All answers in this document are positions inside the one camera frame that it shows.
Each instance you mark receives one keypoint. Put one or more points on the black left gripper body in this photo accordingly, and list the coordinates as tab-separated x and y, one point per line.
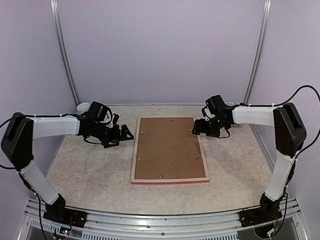
106	136

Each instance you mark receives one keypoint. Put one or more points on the aluminium front rail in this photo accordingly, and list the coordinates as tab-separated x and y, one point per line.
102	225

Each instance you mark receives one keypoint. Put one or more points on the brown backing board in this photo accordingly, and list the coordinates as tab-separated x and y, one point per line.
170	147

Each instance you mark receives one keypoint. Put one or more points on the right aluminium post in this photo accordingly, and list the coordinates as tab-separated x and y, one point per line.
259	50

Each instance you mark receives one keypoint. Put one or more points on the green teacup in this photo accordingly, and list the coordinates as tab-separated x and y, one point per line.
230	103

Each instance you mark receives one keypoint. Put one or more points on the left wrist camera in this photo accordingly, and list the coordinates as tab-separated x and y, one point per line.
100	113

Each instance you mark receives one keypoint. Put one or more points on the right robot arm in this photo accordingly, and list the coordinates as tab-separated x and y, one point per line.
289	135

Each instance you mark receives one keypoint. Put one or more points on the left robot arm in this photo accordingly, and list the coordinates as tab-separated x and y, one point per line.
22	131

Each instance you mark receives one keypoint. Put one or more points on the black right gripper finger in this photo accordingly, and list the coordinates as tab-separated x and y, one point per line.
200	123
197	130

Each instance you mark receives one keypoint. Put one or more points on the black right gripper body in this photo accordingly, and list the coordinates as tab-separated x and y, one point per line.
213	130

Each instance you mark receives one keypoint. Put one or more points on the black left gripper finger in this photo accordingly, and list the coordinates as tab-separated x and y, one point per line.
108	144
126	133

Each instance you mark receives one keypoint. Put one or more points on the aluminium post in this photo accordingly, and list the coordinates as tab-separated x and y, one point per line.
259	50
63	51

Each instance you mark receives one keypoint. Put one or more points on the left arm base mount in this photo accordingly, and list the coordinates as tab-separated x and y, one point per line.
70	217

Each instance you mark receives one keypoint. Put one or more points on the left aluminium post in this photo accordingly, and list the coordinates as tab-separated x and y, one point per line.
63	51

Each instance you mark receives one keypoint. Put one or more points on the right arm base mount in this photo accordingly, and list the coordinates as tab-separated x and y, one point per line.
256	216

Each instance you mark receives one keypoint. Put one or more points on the white paper cup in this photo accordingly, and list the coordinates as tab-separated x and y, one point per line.
82	108

